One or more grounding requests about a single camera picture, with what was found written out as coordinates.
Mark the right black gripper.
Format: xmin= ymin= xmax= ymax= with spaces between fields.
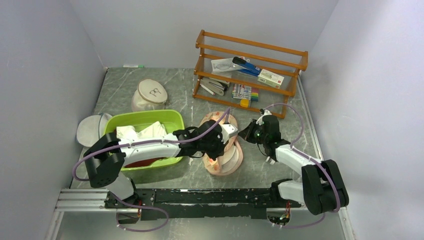
xmin=239 ymin=118 xmax=268 ymax=144

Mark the floral mesh laundry bag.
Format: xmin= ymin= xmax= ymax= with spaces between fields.
xmin=200 ymin=111 xmax=244 ymax=176

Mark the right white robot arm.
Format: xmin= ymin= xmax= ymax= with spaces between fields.
xmin=238 ymin=115 xmax=350 ymax=215

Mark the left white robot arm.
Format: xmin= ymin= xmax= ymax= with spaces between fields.
xmin=84 ymin=120 xmax=238 ymax=208

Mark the small white rectangular block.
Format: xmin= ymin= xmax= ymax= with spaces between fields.
xmin=265 ymin=156 xmax=276 ymax=165

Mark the yellow grey tape dispenser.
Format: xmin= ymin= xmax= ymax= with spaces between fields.
xmin=239 ymin=99 xmax=251 ymax=108

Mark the green plastic basin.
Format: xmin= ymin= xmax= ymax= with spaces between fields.
xmin=104 ymin=109 xmax=185 ymax=172

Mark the coloured marker pack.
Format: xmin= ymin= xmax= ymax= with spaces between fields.
xmin=231 ymin=83 xmax=259 ymax=102

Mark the white garment in basin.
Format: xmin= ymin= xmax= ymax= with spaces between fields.
xmin=115 ymin=121 xmax=168 ymax=141

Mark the orange wooden shelf rack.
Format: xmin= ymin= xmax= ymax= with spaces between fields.
xmin=192 ymin=30 xmax=309 ymax=112

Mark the grey black stapler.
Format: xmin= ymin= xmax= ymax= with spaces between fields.
xmin=200 ymin=78 xmax=229 ymax=96

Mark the white staples box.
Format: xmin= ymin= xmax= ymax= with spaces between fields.
xmin=257 ymin=69 xmax=285 ymax=89

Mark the dark red garment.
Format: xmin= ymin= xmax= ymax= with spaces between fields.
xmin=124 ymin=157 xmax=163 ymax=168

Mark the blue stapler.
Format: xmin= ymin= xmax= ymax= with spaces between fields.
xmin=232 ymin=56 xmax=262 ymax=77

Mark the white plastic packet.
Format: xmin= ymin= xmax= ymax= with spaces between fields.
xmin=211 ymin=57 xmax=244 ymax=73

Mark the white green marker pen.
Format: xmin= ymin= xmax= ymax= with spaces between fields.
xmin=122 ymin=64 xmax=145 ymax=68

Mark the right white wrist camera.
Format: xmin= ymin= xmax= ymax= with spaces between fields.
xmin=256 ymin=109 xmax=273 ymax=126

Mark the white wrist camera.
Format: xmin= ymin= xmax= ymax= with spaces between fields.
xmin=256 ymin=109 xmax=273 ymax=126
xmin=221 ymin=123 xmax=239 ymax=143

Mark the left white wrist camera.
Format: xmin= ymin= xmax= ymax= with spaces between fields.
xmin=221 ymin=123 xmax=239 ymax=143

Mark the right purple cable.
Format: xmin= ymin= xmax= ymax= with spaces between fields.
xmin=260 ymin=103 xmax=342 ymax=230

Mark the purple cable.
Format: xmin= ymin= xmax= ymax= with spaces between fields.
xmin=72 ymin=107 xmax=232 ymax=233
xmin=260 ymin=103 xmax=342 ymax=230

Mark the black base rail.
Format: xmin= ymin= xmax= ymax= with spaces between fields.
xmin=104 ymin=188 xmax=301 ymax=221

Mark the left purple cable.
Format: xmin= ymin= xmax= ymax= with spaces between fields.
xmin=72 ymin=107 xmax=232 ymax=233

